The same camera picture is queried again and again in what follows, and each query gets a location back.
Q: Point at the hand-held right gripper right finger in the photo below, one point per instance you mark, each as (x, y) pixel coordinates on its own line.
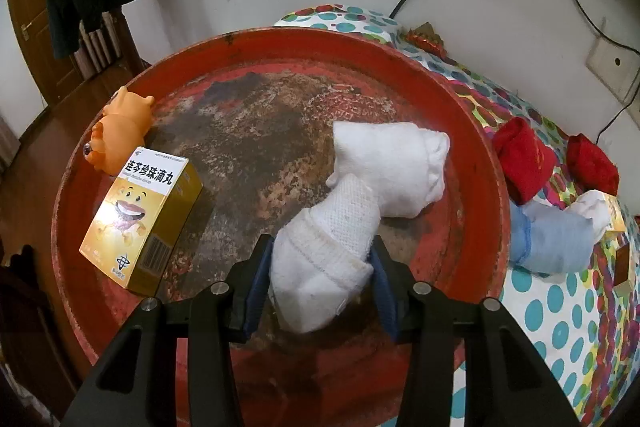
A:
(385, 297)

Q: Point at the small dark red box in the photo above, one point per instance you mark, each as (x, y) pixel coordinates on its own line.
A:
(622, 264)

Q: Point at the small white sock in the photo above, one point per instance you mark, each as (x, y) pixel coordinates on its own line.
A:
(592, 207)

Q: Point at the red gold ornament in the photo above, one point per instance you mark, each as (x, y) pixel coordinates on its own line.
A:
(425, 41)

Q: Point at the plain red sock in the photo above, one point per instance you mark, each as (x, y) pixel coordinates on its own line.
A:
(592, 164)

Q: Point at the white wall plate with hole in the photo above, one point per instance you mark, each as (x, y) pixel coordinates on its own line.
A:
(612, 64)

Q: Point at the orange toy pig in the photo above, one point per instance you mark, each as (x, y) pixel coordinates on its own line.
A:
(120, 127)

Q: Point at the polka dot bedsheet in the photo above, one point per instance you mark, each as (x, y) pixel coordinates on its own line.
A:
(550, 332)

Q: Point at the white mesh sock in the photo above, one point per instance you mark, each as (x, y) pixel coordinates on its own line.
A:
(320, 257)

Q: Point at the wooden chair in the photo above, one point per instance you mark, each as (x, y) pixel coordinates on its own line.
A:
(100, 47)

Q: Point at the large white sock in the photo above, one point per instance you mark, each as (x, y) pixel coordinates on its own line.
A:
(395, 162)

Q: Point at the yellow medicine box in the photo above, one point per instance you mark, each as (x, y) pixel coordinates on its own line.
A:
(616, 214)
(135, 217)

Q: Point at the round red tray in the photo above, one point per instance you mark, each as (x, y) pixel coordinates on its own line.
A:
(260, 117)

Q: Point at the wooden door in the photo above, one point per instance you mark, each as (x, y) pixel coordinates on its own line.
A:
(30, 32)

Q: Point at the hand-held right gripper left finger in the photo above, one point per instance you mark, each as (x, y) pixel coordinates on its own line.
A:
(255, 287)

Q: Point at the light blue sock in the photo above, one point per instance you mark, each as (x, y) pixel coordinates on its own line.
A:
(555, 237)

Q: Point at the red embroidered sock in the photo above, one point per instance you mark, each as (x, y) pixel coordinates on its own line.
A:
(522, 157)

